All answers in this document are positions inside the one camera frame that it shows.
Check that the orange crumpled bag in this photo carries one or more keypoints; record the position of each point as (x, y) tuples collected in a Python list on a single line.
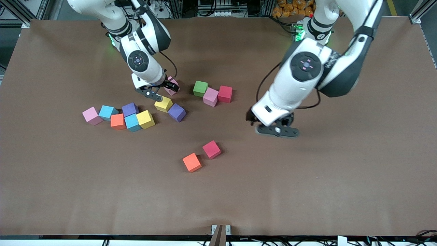
[(290, 8)]

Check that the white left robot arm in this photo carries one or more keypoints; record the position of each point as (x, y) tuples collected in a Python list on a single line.
[(290, 85)]

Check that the table cover sheet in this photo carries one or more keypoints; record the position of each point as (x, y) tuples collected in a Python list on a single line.
[(273, 191)]

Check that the white power strip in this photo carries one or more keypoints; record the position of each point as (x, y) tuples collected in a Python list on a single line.
[(160, 12), (218, 14)]

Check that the aluminium frame post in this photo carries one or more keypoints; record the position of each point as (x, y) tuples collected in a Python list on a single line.
[(218, 239)]

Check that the aluminium frame profile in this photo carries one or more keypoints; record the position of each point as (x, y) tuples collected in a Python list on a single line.
[(421, 9), (26, 24)]

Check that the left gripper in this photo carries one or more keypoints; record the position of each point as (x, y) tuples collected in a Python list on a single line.
[(289, 119)]

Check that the white metal bracket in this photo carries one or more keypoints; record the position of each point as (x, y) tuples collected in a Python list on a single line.
[(214, 228)]

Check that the purple foam cube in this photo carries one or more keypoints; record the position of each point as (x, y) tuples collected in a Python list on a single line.
[(130, 109), (177, 112)]

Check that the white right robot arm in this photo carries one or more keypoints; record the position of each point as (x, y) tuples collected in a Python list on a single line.
[(150, 68)]

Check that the blue foam cube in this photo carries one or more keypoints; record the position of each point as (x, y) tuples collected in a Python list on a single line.
[(132, 123), (108, 112)]

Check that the white label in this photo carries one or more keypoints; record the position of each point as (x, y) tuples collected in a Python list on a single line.
[(342, 241)]

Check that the orange foam cube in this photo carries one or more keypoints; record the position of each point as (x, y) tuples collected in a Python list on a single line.
[(117, 121), (191, 162)]

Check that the pink foam cube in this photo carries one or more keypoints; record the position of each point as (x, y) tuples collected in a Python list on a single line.
[(91, 115), (169, 92), (210, 96)]

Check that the green foam cube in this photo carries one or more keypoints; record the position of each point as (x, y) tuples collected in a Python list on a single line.
[(200, 88)]

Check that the crimson foam cube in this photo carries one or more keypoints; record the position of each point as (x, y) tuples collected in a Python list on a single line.
[(211, 149), (225, 94)]

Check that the yellow foam cube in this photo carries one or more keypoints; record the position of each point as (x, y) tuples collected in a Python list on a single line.
[(145, 119), (164, 104)]

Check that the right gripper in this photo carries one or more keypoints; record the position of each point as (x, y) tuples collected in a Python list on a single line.
[(168, 84)]

